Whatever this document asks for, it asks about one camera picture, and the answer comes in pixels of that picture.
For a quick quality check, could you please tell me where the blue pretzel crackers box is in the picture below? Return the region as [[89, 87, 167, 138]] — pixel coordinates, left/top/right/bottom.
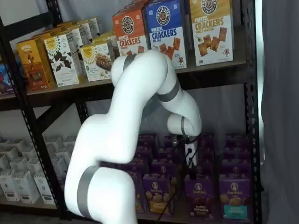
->
[[142, 0, 188, 70]]

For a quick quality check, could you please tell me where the white yellow snack box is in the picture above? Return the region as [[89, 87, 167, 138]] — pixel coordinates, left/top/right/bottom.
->
[[56, 22, 83, 49], [79, 15, 104, 45]]

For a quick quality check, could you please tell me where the purple box brown patch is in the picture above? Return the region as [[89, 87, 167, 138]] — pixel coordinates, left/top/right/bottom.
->
[[186, 159, 214, 177], [197, 147, 214, 161], [184, 175, 214, 219], [198, 133, 214, 148]]

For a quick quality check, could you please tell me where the purple box orange patch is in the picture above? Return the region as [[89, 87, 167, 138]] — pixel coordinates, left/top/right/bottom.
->
[[157, 147, 185, 161], [142, 174, 175, 217], [150, 158, 185, 178], [163, 134, 185, 149]]

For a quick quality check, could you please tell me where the black cable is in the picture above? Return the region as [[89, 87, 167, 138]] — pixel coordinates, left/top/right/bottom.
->
[[157, 147, 198, 222]]

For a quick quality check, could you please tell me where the black metal shelf rack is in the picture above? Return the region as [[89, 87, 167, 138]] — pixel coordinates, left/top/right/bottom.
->
[[0, 0, 263, 224]]

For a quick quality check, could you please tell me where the brown orange snack box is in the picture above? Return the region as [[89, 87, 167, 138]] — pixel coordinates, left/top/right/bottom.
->
[[15, 37, 56, 92]]

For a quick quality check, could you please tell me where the white carton box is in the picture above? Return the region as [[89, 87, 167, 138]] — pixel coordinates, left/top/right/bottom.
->
[[52, 155, 71, 185], [12, 170, 41, 204], [9, 156, 31, 175], [0, 175, 20, 202], [1, 146, 23, 160], [0, 154, 11, 176], [33, 173, 57, 206], [54, 144, 76, 158], [21, 145, 39, 160], [27, 157, 44, 175]]

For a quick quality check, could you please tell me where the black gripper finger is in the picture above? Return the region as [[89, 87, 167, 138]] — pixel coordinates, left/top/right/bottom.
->
[[188, 166, 199, 181]]

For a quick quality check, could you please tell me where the purple box teal patch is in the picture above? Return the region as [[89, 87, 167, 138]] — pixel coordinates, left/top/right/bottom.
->
[[222, 147, 252, 161], [225, 133, 251, 148], [219, 177, 253, 221], [220, 159, 252, 179]]

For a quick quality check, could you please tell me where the white yellow granola bar box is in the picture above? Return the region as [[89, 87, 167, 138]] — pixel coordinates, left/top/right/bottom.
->
[[78, 42, 114, 83]]

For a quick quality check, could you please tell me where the yellow pretzel crackers box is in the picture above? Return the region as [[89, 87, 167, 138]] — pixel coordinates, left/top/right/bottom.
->
[[188, 0, 235, 67]]

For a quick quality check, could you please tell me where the white sunflower snack box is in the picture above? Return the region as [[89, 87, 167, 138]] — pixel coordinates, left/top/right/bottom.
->
[[43, 34, 80, 88]]

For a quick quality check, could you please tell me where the purple snack box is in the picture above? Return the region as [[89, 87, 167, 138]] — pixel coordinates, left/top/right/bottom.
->
[[133, 172, 147, 214], [135, 146, 153, 160], [119, 158, 149, 175], [137, 133, 160, 148]]

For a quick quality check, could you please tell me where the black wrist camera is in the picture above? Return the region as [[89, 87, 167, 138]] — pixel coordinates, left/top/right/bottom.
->
[[172, 136, 185, 147]]

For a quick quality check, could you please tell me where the orange pretzel crackers box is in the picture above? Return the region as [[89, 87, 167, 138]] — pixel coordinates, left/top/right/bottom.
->
[[112, 8, 149, 57]]

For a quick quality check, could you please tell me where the blue snack box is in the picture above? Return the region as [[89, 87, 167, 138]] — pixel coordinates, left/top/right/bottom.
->
[[0, 63, 17, 96]]

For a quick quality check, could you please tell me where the grey curtain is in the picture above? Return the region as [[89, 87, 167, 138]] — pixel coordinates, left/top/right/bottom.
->
[[256, 0, 299, 224]]

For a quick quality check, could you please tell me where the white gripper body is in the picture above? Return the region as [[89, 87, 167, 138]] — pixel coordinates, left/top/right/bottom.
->
[[184, 139, 199, 169]]

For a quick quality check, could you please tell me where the yellow dark snack box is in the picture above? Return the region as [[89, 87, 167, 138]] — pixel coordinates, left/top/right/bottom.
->
[[93, 31, 119, 62]]

